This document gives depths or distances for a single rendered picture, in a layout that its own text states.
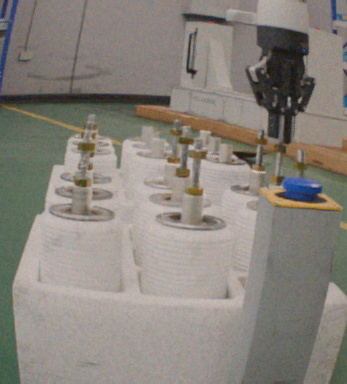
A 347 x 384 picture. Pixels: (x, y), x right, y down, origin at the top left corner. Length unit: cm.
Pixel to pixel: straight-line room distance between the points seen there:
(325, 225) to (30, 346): 36
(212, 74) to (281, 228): 466
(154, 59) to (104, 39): 61
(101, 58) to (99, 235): 659
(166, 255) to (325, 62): 346
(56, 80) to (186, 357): 649
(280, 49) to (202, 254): 29
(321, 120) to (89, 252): 345
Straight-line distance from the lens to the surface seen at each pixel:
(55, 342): 80
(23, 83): 712
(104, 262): 81
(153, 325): 79
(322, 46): 420
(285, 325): 67
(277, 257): 65
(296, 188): 66
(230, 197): 106
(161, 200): 94
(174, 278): 81
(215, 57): 532
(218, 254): 82
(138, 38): 751
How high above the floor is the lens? 42
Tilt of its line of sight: 9 degrees down
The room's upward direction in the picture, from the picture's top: 5 degrees clockwise
